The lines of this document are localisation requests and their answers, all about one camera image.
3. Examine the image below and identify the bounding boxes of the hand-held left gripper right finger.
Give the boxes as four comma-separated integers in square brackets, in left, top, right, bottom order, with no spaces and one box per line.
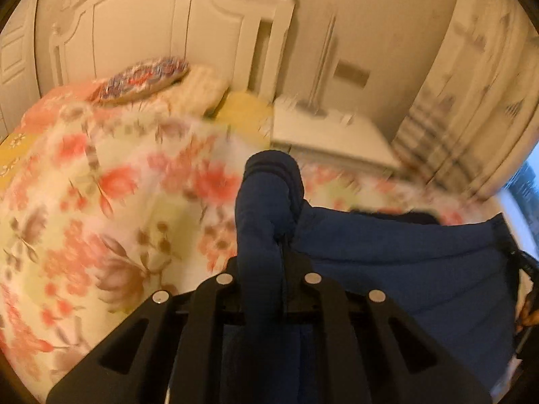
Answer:
[286,251,493,404]

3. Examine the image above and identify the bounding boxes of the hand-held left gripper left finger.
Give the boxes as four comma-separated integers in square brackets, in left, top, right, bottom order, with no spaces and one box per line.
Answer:
[45,257,253,404]

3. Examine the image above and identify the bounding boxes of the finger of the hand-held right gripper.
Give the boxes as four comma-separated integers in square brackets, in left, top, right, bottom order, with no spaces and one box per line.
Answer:
[519,249,539,282]

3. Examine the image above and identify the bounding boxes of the navy blue puffer jacket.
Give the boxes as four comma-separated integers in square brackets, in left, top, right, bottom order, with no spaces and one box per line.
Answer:
[219,150,524,404]

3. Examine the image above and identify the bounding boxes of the person's right hand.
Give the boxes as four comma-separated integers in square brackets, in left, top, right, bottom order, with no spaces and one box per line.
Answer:
[515,291,539,330]

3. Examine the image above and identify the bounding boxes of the window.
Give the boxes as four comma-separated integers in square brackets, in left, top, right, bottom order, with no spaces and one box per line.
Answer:
[505,145,539,207]

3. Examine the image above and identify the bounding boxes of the floral blanket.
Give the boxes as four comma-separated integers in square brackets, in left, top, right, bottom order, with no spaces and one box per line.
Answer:
[0,88,485,404]

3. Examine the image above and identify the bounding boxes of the white nightstand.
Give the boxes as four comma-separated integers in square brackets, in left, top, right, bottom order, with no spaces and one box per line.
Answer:
[269,94,406,178]

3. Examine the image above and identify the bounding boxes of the sailboat print curtain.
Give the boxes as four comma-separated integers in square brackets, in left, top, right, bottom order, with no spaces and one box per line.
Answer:
[391,0,539,203]

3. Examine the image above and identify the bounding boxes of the cream pillow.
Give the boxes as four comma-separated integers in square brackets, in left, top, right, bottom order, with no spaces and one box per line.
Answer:
[162,65,230,115]

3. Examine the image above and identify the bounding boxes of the round patterned cushion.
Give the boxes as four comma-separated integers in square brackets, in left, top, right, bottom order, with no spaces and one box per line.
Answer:
[98,55,190,104]

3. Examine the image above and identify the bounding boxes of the pink orange pillow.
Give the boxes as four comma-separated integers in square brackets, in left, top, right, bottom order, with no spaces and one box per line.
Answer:
[20,80,107,136]

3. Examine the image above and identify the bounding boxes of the white pole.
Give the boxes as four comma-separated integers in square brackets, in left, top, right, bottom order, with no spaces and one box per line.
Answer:
[309,14,338,111]

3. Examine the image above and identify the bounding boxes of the white wooden headboard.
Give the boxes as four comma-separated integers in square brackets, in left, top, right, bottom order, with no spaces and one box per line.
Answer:
[48,0,296,102]

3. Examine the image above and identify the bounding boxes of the white wardrobe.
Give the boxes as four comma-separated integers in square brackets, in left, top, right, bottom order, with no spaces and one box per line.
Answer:
[0,0,43,135]

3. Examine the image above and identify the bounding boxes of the wall socket panel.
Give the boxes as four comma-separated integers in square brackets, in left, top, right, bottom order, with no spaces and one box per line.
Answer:
[334,61,372,87]

